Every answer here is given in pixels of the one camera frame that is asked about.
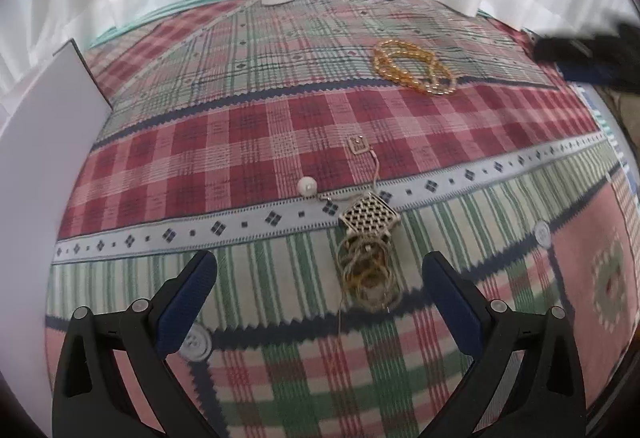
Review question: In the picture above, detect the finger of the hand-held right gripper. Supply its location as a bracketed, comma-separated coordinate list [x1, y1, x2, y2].
[531, 32, 626, 84]

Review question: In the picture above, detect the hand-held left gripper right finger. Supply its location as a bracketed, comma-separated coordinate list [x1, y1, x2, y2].
[421, 251, 587, 438]

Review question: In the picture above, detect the amber bead bracelet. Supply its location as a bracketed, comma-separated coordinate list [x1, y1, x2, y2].
[372, 38, 457, 97]

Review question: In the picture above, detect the plaid patchwork blanket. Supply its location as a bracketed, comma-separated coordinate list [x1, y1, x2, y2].
[44, 0, 640, 438]

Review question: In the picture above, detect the white cardboard box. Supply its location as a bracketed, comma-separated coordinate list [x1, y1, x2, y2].
[0, 38, 114, 371]

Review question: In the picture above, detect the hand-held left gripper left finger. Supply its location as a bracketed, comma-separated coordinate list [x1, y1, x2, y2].
[52, 249, 218, 438]

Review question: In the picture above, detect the gold chain necklace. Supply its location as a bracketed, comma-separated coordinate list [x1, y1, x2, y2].
[297, 134, 404, 349]

